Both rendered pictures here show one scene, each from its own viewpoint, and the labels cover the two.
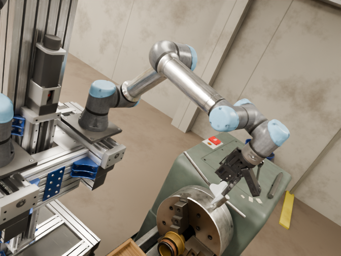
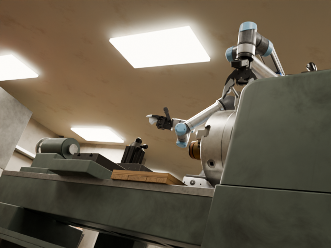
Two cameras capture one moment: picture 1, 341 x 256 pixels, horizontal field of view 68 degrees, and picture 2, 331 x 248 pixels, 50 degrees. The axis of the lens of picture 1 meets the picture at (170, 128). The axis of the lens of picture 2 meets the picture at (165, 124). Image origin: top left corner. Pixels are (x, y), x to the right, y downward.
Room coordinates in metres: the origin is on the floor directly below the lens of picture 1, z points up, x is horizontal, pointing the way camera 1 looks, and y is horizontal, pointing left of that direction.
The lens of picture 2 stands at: (0.93, -1.57, 0.56)
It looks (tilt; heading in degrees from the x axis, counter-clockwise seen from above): 23 degrees up; 107
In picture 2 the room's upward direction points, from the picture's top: 18 degrees clockwise
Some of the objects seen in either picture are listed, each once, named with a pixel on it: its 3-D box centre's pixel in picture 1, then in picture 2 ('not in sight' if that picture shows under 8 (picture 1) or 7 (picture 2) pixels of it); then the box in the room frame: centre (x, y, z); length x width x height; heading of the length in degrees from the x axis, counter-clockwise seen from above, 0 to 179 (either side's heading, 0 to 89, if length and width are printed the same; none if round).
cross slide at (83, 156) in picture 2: not in sight; (115, 175); (0.26, 0.05, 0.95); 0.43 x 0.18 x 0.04; 63
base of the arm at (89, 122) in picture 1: (95, 115); not in sight; (1.11, 0.38, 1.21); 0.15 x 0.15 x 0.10
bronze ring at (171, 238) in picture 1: (172, 245); (202, 150); (0.68, -0.19, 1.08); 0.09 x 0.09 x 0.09; 63
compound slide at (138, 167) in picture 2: not in sight; (131, 171); (0.32, 0.09, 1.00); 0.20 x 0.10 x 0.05; 153
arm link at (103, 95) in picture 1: (102, 95); not in sight; (1.12, 0.37, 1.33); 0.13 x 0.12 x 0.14; 143
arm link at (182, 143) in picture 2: not in sight; (182, 138); (0.38, 0.66, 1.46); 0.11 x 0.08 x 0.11; 91
